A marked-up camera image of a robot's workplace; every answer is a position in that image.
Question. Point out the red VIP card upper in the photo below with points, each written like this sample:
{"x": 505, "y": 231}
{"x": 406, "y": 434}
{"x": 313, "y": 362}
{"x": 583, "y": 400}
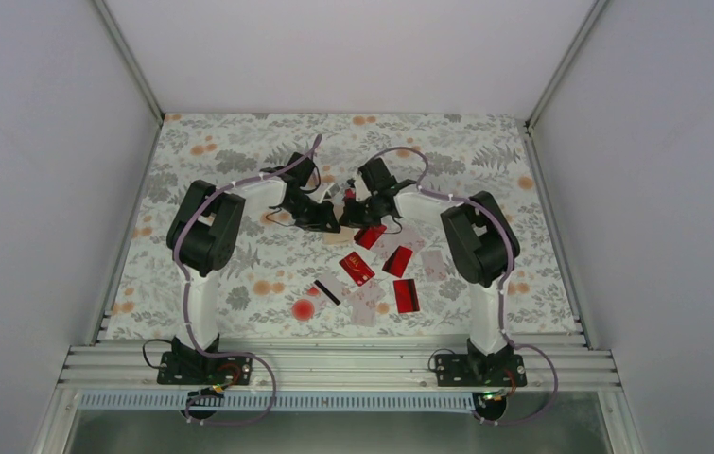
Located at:
{"x": 398, "y": 261}

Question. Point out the floral patterned table mat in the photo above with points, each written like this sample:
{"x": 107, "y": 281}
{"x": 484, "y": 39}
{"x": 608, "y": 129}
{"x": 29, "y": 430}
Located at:
{"x": 274, "y": 264}

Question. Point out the red VIP card centre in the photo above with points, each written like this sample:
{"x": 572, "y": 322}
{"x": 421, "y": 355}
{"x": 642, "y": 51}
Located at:
{"x": 357, "y": 268}

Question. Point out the aluminium rail frame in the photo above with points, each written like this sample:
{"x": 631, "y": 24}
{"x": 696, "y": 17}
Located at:
{"x": 366, "y": 367}

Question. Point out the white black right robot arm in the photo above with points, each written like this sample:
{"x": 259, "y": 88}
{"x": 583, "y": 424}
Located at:
{"x": 481, "y": 243}

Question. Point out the grey slotted cable duct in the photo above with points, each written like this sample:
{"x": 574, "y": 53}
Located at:
{"x": 283, "y": 401}

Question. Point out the white card red circle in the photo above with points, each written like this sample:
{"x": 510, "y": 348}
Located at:
{"x": 308, "y": 306}

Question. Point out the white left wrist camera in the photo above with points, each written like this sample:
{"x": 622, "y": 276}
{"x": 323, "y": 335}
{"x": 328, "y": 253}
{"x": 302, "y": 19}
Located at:
{"x": 329, "y": 191}

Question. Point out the red vip card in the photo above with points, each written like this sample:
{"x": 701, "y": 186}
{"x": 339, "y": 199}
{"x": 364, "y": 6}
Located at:
{"x": 357, "y": 268}
{"x": 398, "y": 261}

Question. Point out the red stripe card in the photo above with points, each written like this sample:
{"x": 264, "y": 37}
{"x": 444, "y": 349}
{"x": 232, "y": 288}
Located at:
{"x": 405, "y": 294}
{"x": 366, "y": 237}

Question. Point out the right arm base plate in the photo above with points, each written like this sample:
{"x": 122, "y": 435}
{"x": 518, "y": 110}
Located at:
{"x": 457, "y": 370}

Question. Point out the white floral card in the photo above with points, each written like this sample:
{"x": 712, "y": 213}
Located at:
{"x": 434, "y": 266}
{"x": 364, "y": 302}

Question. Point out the white card black stripe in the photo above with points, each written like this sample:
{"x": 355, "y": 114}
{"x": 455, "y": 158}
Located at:
{"x": 332, "y": 289}

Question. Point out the white floral card right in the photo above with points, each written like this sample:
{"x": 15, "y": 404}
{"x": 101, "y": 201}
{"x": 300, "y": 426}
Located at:
{"x": 434, "y": 266}

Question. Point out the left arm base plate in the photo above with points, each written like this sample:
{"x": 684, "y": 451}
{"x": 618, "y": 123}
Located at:
{"x": 203, "y": 371}

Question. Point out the beige leather card holder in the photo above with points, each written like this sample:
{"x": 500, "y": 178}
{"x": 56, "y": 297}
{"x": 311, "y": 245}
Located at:
{"x": 344, "y": 236}

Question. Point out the white floral card lower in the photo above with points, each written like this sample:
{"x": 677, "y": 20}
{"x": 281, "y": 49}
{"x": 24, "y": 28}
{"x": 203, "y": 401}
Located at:
{"x": 364, "y": 302}

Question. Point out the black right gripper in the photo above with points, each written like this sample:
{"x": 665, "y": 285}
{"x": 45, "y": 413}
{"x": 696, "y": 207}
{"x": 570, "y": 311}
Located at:
{"x": 349, "y": 217}

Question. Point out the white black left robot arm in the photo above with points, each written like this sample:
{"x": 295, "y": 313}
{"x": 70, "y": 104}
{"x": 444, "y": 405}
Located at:
{"x": 203, "y": 235}

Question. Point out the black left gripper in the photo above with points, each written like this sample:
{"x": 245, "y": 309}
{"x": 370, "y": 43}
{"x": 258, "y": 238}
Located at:
{"x": 326, "y": 215}

